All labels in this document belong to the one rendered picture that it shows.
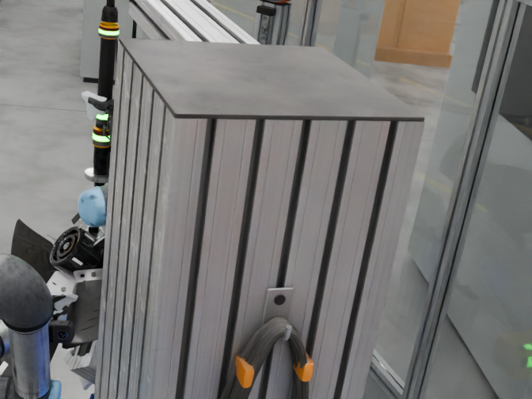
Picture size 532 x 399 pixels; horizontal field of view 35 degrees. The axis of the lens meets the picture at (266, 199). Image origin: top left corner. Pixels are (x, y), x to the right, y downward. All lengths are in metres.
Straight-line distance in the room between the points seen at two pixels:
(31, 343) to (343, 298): 0.93
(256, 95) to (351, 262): 0.19
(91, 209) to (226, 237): 0.89
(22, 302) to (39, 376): 0.27
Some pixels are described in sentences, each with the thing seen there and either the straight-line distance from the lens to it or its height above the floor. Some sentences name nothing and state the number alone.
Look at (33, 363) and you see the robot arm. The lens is 1.76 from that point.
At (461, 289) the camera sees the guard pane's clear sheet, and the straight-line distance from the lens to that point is 1.99.
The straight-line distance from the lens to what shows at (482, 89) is 1.87.
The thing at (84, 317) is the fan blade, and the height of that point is 1.18.
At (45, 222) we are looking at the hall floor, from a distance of 5.07.
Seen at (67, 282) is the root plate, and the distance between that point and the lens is 2.24.
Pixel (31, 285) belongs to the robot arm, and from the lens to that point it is 1.58.
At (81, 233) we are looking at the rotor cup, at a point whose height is 1.26.
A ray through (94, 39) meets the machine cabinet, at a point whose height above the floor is 0.40.
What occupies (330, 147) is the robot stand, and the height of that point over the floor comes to 2.00.
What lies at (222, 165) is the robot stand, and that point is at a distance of 0.75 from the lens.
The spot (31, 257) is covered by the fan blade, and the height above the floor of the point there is 1.09.
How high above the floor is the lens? 2.26
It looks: 24 degrees down
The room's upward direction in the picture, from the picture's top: 9 degrees clockwise
